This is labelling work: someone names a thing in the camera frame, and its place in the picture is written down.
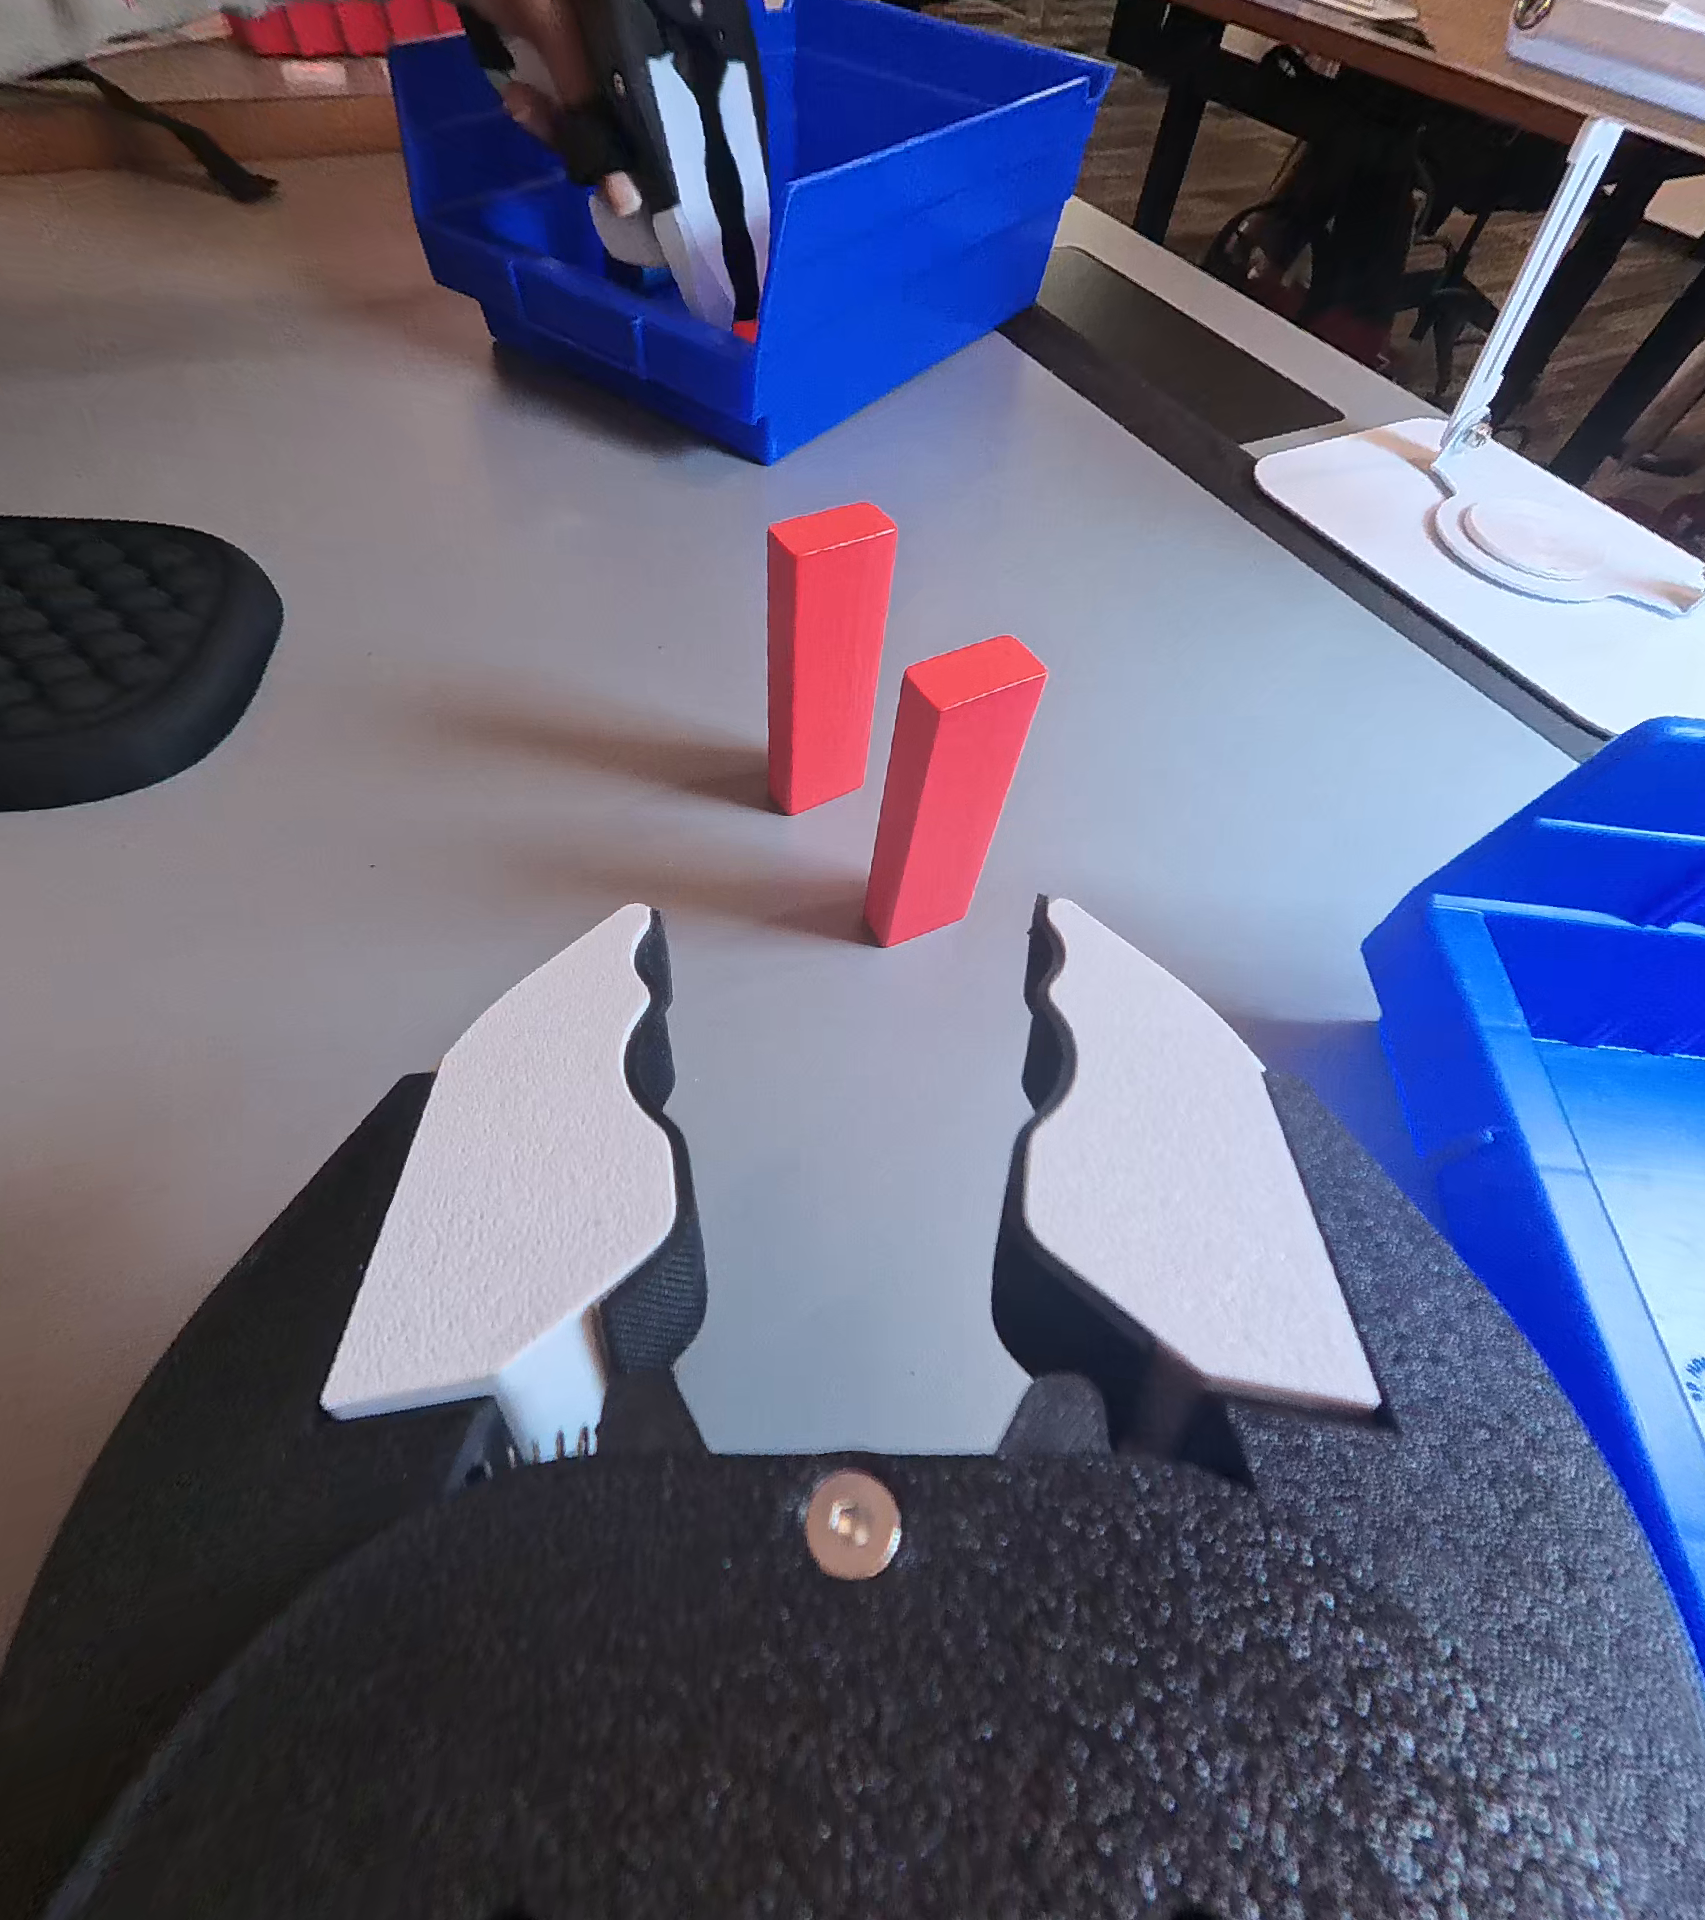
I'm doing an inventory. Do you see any red plastic crate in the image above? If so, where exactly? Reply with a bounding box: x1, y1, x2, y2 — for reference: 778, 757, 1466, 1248
223, 0, 466, 60

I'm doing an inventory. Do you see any black strap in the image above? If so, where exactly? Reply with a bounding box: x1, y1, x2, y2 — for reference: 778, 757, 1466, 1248
33, 60, 279, 206

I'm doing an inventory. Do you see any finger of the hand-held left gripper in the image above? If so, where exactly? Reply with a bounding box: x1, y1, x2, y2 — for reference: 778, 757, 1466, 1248
642, 49, 739, 332
708, 28, 778, 326

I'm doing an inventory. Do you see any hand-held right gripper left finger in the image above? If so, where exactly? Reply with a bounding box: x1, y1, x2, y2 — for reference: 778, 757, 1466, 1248
318, 902, 709, 1456

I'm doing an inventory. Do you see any brown wooden table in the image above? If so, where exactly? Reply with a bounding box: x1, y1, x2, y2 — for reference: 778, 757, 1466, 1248
1111, 0, 1705, 490

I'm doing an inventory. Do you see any person's left hand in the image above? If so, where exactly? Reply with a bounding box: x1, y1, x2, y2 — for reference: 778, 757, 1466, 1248
461, 0, 644, 212

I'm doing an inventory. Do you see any blue plastic bin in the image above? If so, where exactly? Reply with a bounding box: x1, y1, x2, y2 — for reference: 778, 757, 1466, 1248
388, 0, 1115, 466
1362, 715, 1705, 1920

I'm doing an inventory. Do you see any white document stand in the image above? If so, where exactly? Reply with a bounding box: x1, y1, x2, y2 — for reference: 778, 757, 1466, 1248
1253, 0, 1705, 739

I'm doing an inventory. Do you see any red rectangular wooden block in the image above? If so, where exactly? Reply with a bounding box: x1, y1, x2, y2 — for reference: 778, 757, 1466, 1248
766, 500, 897, 815
863, 636, 1047, 950

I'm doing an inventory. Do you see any black padded armrest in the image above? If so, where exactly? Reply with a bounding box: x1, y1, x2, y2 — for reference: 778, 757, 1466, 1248
0, 514, 287, 815

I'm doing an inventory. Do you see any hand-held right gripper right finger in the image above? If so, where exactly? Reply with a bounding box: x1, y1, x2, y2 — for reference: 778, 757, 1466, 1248
991, 893, 1386, 1456

